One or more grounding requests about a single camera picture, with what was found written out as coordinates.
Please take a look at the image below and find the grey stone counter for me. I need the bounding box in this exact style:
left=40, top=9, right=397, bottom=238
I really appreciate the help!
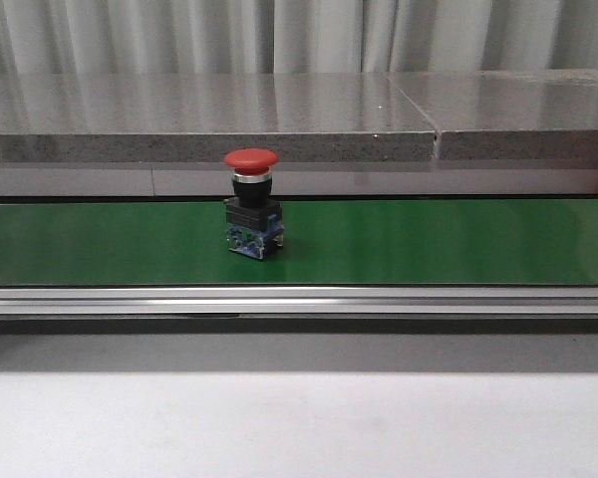
left=0, top=70, right=598, bottom=197

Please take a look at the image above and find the red mushroom push button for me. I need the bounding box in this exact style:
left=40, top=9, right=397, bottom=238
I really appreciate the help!
left=223, top=148, right=284, bottom=260

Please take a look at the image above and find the aluminium conveyor frame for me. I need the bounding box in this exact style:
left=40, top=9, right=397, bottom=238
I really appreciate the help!
left=0, top=286, right=598, bottom=321

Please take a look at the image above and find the grey curtain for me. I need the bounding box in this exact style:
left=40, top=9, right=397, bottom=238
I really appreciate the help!
left=0, top=0, right=598, bottom=74

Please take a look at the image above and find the green conveyor belt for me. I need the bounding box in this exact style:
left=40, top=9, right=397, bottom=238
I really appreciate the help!
left=0, top=199, right=598, bottom=287

